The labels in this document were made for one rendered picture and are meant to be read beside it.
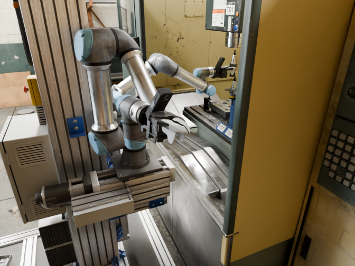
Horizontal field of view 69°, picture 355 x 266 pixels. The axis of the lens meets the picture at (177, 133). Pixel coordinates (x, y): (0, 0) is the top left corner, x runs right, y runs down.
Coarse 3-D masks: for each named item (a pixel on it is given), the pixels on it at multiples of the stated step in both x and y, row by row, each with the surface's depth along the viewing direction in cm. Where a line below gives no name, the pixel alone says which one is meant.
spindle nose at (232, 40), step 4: (228, 32) 193; (228, 36) 194; (232, 36) 192; (236, 36) 191; (240, 36) 191; (228, 40) 195; (232, 40) 193; (236, 40) 192; (240, 40) 192; (228, 44) 196; (232, 44) 194; (236, 44) 193; (240, 44) 194
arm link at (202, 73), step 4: (200, 68) 197; (204, 68) 198; (208, 68) 198; (196, 72) 195; (200, 72) 195; (204, 72) 196; (208, 72) 197; (196, 76) 196; (200, 76) 196; (204, 76) 198; (208, 76) 200
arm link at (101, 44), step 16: (80, 32) 96; (96, 32) 98; (112, 32) 101; (80, 48) 97; (96, 48) 98; (112, 48) 101; (96, 64) 100; (96, 80) 104; (96, 96) 107; (96, 112) 110; (112, 112) 113; (96, 128) 113; (112, 128) 114; (96, 144) 112; (112, 144) 116
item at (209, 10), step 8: (208, 0) 188; (232, 0) 162; (208, 8) 190; (208, 16) 191; (240, 16) 159; (208, 24) 193; (224, 24) 175; (240, 24) 160; (232, 32) 169; (240, 32) 163
